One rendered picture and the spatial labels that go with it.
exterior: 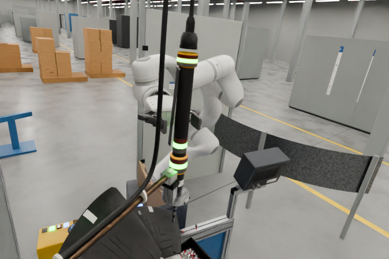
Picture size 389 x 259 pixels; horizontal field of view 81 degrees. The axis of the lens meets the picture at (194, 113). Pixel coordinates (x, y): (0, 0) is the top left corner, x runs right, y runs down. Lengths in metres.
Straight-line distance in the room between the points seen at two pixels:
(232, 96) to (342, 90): 5.77
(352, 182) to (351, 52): 4.38
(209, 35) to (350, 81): 4.64
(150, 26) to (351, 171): 2.30
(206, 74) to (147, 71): 0.24
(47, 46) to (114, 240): 7.46
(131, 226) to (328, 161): 2.09
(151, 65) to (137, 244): 0.48
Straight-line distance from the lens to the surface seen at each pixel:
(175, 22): 2.40
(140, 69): 0.68
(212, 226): 1.40
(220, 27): 2.64
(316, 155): 2.46
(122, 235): 0.66
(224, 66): 0.90
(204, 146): 1.29
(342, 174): 2.61
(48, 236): 1.12
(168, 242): 0.87
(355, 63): 6.59
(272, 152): 1.39
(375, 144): 4.86
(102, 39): 8.60
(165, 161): 1.34
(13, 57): 9.62
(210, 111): 1.15
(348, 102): 6.66
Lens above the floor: 1.85
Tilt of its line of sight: 20 degrees down
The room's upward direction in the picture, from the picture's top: 6 degrees clockwise
